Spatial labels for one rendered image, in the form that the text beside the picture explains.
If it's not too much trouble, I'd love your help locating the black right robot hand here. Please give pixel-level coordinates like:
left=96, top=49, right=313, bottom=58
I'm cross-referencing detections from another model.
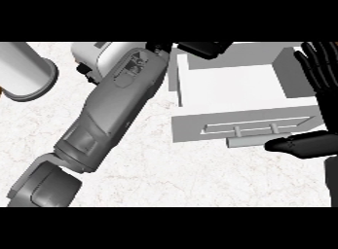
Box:
left=263, top=41, right=338, bottom=160

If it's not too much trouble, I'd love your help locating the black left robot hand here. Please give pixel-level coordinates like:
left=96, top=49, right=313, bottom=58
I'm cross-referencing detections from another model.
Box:
left=144, top=41, right=234, bottom=61

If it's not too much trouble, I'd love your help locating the white open drawer box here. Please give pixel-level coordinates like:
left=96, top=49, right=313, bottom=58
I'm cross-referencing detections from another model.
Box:
left=167, top=42, right=320, bottom=115

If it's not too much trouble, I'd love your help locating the white cylindrical canister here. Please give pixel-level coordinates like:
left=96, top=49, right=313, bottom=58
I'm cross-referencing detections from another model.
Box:
left=0, top=41, right=60, bottom=103

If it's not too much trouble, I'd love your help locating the grey drawer front with handle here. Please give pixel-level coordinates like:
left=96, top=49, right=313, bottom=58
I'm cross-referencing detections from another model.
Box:
left=170, top=104, right=327, bottom=149

